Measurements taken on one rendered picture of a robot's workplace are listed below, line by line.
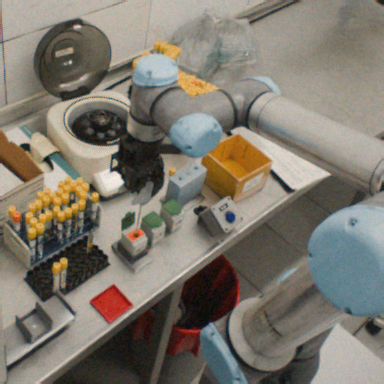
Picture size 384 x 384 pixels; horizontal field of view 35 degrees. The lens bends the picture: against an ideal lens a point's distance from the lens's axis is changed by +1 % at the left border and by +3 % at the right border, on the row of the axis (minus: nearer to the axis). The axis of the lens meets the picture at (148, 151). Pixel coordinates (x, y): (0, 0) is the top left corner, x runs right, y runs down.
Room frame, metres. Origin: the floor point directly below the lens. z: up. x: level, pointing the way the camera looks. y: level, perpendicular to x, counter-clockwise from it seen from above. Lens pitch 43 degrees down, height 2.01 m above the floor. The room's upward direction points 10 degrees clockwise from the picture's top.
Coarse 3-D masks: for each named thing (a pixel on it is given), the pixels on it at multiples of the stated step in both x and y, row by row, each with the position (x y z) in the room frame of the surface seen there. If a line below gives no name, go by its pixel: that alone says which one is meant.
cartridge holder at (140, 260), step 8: (120, 240) 0.88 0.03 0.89; (112, 248) 0.86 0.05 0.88; (120, 248) 0.85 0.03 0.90; (120, 256) 0.84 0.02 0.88; (128, 256) 0.83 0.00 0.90; (136, 256) 0.83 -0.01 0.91; (144, 256) 0.85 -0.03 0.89; (128, 264) 0.83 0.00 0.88; (136, 264) 0.82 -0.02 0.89; (144, 264) 0.83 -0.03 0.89
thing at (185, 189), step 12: (192, 168) 1.08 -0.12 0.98; (204, 168) 1.09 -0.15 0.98; (168, 180) 1.03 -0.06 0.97; (180, 180) 1.03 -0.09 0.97; (192, 180) 1.04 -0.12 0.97; (204, 180) 1.08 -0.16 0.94; (168, 192) 1.03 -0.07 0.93; (180, 192) 1.01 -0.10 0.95; (192, 192) 1.05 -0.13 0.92; (180, 204) 1.02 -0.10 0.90; (192, 204) 1.04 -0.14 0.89
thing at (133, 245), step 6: (132, 228) 0.87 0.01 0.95; (138, 228) 0.88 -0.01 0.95; (126, 234) 0.85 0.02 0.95; (132, 234) 0.86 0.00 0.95; (138, 234) 0.86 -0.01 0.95; (144, 234) 0.86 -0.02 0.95; (126, 240) 0.85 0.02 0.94; (132, 240) 0.84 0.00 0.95; (138, 240) 0.85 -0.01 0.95; (144, 240) 0.85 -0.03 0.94; (126, 246) 0.85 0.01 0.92; (132, 246) 0.83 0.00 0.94; (138, 246) 0.84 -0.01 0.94; (144, 246) 0.85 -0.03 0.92; (132, 252) 0.83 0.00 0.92; (138, 252) 0.84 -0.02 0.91
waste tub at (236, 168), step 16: (224, 144) 1.21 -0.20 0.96; (240, 144) 1.23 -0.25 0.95; (208, 160) 1.14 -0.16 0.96; (224, 160) 1.23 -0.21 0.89; (240, 160) 1.22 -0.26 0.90; (256, 160) 1.19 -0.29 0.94; (272, 160) 1.16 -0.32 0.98; (208, 176) 1.13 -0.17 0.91; (224, 176) 1.10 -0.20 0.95; (240, 176) 1.18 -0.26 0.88; (256, 176) 1.12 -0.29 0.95; (224, 192) 1.09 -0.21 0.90; (240, 192) 1.08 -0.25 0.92
